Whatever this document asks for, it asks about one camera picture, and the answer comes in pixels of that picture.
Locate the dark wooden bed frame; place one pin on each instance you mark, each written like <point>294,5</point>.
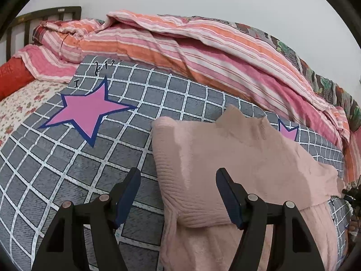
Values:
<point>31,22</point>

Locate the red pillow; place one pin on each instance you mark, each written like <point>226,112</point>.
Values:
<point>13,76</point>

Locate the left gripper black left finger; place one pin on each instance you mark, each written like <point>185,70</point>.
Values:
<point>63,246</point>

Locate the pink orange striped quilt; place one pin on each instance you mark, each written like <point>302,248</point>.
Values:
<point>232,57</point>

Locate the pink knitted sweater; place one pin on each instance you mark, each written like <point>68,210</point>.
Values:
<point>198,234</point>

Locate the white floral bed sheet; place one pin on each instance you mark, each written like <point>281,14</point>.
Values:
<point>19,105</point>

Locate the grey checked star blanket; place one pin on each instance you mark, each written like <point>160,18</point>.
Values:
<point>43,166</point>

